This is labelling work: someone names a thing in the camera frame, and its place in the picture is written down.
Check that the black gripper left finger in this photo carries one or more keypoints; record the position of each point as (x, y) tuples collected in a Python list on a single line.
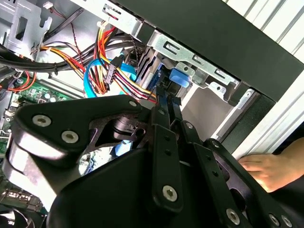
[(71, 111)]

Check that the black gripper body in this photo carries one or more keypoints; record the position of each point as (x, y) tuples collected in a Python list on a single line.
[(114, 194)]

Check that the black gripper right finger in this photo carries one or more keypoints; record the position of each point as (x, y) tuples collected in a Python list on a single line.
[(213, 166)]

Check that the person's bare hand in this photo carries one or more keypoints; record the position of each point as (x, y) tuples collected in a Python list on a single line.
[(273, 166)]

